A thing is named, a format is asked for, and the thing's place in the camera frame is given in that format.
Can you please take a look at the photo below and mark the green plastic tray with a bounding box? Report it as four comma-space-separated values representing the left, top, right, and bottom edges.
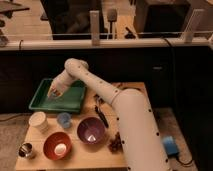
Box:
29, 78, 86, 114

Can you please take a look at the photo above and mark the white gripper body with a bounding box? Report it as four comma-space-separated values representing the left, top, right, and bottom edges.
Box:
47, 70, 76, 97

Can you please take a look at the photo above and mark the red bowl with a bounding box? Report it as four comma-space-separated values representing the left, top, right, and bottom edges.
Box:
43, 132, 72, 160

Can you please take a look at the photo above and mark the white egg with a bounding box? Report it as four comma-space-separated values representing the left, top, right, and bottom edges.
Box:
54, 143, 66, 155

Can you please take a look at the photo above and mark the purple bowl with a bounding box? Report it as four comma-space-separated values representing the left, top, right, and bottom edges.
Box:
77, 117, 105, 144

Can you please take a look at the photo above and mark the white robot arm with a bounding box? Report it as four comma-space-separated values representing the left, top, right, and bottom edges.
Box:
48, 58, 171, 171

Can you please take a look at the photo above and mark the small metal cup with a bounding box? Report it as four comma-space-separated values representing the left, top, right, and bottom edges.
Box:
18, 143, 36, 159

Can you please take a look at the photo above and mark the bunch of red grapes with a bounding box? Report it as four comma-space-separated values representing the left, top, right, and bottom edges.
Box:
108, 133, 122, 153

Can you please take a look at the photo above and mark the blue glass cup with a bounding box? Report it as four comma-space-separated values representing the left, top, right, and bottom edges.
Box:
57, 112, 71, 129

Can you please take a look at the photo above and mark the blue tape roll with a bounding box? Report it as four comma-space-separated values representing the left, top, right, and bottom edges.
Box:
162, 136, 179, 157

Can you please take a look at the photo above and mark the wooden board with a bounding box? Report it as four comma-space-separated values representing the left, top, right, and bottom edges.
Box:
14, 81, 168, 171

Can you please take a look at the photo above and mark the black cable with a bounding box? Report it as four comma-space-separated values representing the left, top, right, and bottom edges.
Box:
175, 155, 195, 167

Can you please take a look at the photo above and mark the white paper cup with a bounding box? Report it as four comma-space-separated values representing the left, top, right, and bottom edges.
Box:
28, 112, 48, 133

